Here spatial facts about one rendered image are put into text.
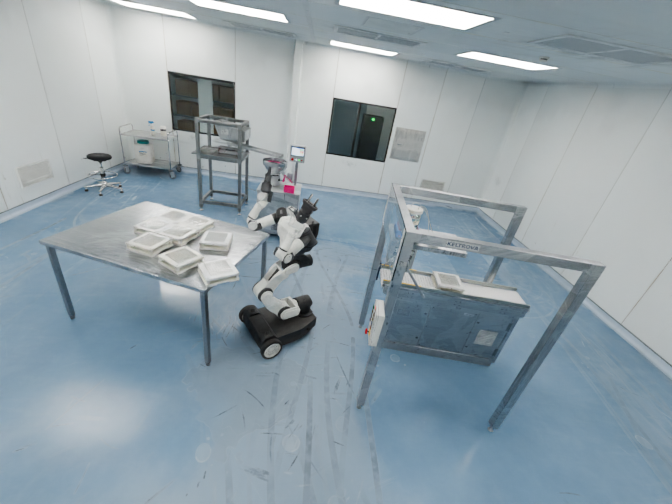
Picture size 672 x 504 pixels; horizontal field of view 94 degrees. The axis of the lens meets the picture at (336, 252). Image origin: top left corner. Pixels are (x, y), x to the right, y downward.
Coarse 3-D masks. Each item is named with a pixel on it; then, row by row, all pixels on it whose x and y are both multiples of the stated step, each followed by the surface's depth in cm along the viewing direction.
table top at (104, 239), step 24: (120, 216) 304; (144, 216) 312; (48, 240) 251; (72, 240) 256; (96, 240) 262; (120, 240) 267; (192, 240) 286; (240, 240) 299; (264, 240) 311; (120, 264) 238; (144, 264) 243; (192, 288) 229
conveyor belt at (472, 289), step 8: (384, 272) 293; (408, 280) 287; (416, 280) 289; (424, 280) 291; (472, 288) 292; (480, 288) 294; (488, 288) 297; (496, 288) 299; (488, 296) 284; (496, 296) 286; (504, 296) 288; (512, 296) 291
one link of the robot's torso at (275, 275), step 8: (280, 264) 285; (296, 264) 276; (272, 272) 281; (280, 272) 272; (288, 272) 274; (264, 280) 276; (272, 280) 273; (280, 280) 278; (256, 288) 275; (264, 288) 272; (272, 288) 277; (256, 296) 275
